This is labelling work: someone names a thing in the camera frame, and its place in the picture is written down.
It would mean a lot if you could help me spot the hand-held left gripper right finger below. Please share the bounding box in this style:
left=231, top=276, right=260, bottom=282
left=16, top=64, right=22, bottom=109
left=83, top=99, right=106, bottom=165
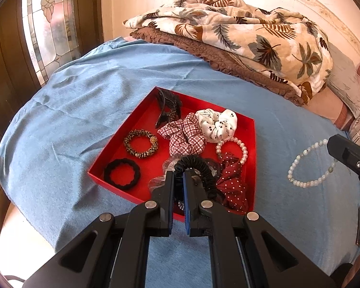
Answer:
left=183, top=171, right=337, bottom=288

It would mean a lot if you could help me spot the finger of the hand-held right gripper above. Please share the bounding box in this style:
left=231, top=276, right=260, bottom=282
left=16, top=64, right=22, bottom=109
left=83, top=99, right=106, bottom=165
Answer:
left=327, top=134, right=360, bottom=191

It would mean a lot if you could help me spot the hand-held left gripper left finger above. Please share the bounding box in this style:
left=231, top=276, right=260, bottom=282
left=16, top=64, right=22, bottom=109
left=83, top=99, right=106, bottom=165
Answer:
left=23, top=171, right=175, bottom=288

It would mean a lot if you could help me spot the grey sheer scrunchie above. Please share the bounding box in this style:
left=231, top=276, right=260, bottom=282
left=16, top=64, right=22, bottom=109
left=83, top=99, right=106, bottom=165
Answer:
left=148, top=154, right=221, bottom=195

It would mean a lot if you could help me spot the black ruched scrunchie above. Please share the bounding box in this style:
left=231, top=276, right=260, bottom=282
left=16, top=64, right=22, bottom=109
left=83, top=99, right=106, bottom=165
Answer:
left=173, top=155, right=219, bottom=216

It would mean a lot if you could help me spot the red white-dotted scrunchie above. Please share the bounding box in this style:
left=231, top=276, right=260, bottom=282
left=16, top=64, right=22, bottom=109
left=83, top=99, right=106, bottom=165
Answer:
left=214, top=152, right=249, bottom=212

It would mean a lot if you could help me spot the pearl bracelet with green beads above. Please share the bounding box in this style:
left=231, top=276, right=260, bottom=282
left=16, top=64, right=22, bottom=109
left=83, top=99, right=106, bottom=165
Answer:
left=287, top=140, right=339, bottom=189

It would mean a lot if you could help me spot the red plaid scrunchie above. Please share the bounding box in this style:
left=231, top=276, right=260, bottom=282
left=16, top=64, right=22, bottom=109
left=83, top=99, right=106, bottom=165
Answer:
left=157, top=113, right=208, bottom=156

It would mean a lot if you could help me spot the black fabric hair tie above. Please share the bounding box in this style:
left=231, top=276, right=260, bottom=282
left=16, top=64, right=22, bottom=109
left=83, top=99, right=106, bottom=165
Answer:
left=103, top=157, right=142, bottom=191

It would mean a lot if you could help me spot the leopard print scrunchie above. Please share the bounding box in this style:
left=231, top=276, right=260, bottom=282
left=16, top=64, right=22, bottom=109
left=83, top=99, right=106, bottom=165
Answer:
left=124, top=129, right=159, bottom=160

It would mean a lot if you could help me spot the small white pearl bracelet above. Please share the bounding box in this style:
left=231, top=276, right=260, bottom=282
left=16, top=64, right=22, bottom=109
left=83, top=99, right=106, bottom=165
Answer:
left=215, top=136, right=248, bottom=165

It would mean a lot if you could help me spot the red tray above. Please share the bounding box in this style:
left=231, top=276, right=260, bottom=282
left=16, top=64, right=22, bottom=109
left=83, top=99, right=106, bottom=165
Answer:
left=88, top=86, right=256, bottom=222

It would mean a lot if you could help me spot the pink maroon striped sheet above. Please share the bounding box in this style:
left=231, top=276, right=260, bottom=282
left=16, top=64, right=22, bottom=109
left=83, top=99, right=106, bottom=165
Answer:
left=306, top=60, right=360, bottom=129

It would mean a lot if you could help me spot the grey pillow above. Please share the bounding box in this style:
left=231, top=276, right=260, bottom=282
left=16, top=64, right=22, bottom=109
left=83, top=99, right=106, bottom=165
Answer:
left=327, top=40, right=360, bottom=117

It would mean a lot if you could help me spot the white printed scrunchie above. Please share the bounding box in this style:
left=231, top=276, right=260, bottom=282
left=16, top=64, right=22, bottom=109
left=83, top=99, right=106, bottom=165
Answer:
left=194, top=108, right=238, bottom=143

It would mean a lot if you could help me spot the dark hair claw clip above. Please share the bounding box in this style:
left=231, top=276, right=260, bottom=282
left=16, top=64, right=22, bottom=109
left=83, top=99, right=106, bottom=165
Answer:
left=154, top=88, right=183, bottom=128

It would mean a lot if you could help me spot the blue bedsheet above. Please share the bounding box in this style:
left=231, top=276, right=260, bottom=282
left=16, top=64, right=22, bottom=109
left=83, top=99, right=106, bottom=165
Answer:
left=0, top=36, right=360, bottom=288

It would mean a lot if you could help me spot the brown ruffled blanket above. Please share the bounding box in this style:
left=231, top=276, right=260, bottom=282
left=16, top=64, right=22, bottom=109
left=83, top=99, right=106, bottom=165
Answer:
left=130, top=29, right=305, bottom=106

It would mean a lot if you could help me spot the leaf print blanket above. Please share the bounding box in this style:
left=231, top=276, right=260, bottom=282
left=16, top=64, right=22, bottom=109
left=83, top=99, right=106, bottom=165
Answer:
left=123, top=0, right=333, bottom=104

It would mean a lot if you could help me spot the stained glass window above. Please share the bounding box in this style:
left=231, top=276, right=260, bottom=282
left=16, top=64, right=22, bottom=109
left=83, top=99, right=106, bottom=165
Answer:
left=21, top=0, right=81, bottom=86

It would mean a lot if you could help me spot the dark wooden window frame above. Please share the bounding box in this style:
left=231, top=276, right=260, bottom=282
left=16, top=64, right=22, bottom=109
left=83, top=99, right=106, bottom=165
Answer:
left=0, top=0, right=105, bottom=144

